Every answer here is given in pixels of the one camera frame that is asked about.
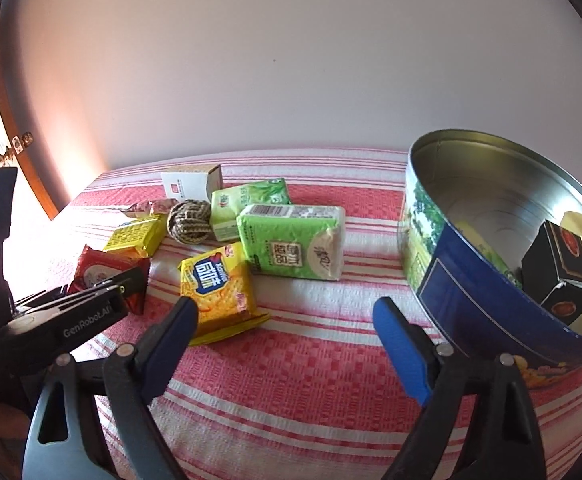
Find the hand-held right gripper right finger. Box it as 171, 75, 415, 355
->
372, 296, 545, 480

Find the black box with red emblem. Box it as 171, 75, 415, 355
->
521, 219, 582, 319

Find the brass door latch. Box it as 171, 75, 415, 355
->
0, 132, 35, 169

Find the red white striped cloth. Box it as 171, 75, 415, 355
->
36, 147, 582, 480

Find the white cardboard box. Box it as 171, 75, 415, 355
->
160, 164, 225, 206

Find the small green tissue pack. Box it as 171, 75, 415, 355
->
210, 178, 292, 243

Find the round blue metal tin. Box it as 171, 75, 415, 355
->
397, 129, 582, 391

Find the yellow cracker packet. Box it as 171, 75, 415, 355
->
178, 241, 272, 347

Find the brown candy wrapper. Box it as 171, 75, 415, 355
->
118, 199, 177, 221

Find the red snack packet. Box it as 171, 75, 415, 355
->
66, 244, 152, 316

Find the large green tissue pack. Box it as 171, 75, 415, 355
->
236, 204, 347, 282

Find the plain yellow snack packet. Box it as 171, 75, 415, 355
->
102, 213, 168, 256

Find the wooden door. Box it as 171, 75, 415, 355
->
0, 7, 62, 222

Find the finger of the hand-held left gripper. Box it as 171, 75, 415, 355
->
13, 266, 151, 318

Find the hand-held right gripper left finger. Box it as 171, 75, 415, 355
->
21, 296, 200, 480

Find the woven rope ball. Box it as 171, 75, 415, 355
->
166, 200, 213, 246

